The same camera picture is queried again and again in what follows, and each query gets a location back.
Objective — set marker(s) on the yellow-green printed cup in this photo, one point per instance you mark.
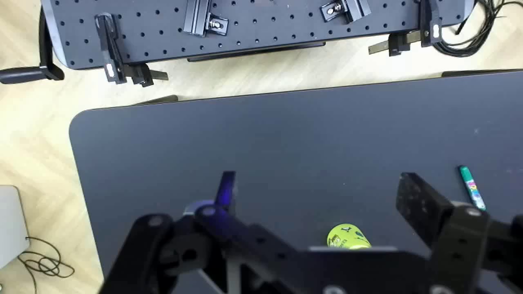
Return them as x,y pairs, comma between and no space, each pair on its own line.
347,237

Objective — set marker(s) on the black clamp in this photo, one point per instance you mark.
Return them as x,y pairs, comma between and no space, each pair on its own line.
429,24
111,53

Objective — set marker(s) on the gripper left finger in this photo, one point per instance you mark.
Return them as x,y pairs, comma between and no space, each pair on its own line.
229,230

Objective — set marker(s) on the grey metal bracket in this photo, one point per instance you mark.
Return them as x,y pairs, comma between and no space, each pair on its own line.
347,9
202,20

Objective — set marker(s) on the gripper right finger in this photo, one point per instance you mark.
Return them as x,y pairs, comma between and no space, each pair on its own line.
459,241

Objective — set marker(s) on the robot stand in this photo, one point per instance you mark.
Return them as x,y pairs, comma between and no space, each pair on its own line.
265,36

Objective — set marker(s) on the green marker pen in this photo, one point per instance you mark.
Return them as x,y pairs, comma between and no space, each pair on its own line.
472,188

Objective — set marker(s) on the grey box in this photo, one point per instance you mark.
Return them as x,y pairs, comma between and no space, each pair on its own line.
11,224

